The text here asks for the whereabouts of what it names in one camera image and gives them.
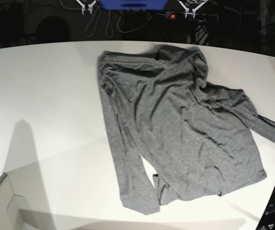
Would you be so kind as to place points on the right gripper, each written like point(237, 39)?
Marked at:
point(85, 6)

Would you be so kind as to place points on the blue plastic bin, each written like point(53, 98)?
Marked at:
point(133, 4)

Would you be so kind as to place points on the grey long-sleeve t-shirt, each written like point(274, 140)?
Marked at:
point(172, 134)

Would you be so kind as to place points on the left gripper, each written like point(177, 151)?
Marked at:
point(191, 7)

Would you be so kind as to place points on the black power strip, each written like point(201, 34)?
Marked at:
point(199, 17)

